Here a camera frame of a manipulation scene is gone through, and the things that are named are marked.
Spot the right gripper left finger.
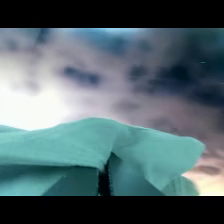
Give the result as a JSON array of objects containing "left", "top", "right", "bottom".
[{"left": 98, "top": 165, "right": 106, "bottom": 197}]

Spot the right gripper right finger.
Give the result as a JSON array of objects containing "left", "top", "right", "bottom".
[{"left": 104, "top": 159, "right": 114, "bottom": 197}]

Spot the green garment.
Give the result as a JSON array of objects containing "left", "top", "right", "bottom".
[{"left": 0, "top": 117, "right": 206, "bottom": 197}]

